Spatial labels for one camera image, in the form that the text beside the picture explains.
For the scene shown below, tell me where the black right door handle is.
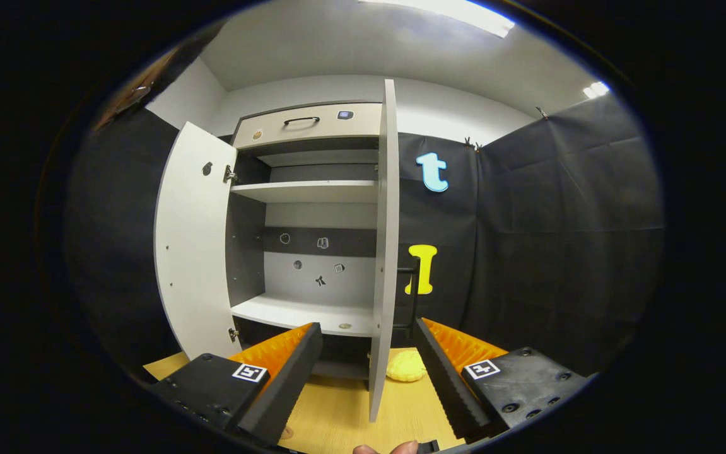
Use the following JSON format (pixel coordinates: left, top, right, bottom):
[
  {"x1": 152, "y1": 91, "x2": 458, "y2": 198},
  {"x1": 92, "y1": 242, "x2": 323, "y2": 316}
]
[{"x1": 394, "y1": 255, "x2": 422, "y2": 341}]

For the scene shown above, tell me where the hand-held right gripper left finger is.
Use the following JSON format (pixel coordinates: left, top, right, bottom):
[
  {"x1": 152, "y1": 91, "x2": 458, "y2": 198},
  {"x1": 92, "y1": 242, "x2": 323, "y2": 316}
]
[{"x1": 148, "y1": 323, "x2": 324, "y2": 447}]

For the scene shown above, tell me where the yellow plush object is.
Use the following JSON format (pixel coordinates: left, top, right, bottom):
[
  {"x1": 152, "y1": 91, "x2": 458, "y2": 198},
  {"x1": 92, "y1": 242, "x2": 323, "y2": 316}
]
[{"x1": 386, "y1": 349, "x2": 428, "y2": 383}]

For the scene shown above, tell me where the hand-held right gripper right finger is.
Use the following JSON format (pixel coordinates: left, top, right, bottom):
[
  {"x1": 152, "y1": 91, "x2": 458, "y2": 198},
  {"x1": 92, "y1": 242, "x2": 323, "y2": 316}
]
[{"x1": 414, "y1": 318, "x2": 590, "y2": 442}]

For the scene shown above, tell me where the beige and grey cabinet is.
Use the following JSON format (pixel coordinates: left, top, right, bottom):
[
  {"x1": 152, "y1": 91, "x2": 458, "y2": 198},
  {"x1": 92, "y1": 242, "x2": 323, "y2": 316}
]
[{"x1": 223, "y1": 101, "x2": 383, "y2": 380}]

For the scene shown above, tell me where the white cabinet shelf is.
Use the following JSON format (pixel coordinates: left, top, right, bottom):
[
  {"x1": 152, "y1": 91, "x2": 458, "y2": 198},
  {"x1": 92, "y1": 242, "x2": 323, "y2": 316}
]
[
  {"x1": 231, "y1": 294, "x2": 376, "y2": 338},
  {"x1": 230, "y1": 180, "x2": 379, "y2": 204}
]

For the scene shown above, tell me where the beige cabinet door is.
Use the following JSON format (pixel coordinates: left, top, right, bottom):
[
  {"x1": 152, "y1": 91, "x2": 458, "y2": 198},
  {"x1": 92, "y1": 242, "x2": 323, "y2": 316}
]
[
  {"x1": 368, "y1": 79, "x2": 401, "y2": 423},
  {"x1": 153, "y1": 121, "x2": 242, "y2": 360}
]

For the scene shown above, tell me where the beige cabinet drawer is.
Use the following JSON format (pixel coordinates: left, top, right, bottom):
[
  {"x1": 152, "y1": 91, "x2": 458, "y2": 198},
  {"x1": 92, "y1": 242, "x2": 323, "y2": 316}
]
[{"x1": 231, "y1": 103, "x2": 383, "y2": 150}]

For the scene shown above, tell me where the black backdrop cloth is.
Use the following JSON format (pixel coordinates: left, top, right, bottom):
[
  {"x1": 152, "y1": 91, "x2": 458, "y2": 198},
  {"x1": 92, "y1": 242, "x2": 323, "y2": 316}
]
[{"x1": 65, "y1": 93, "x2": 666, "y2": 379}]

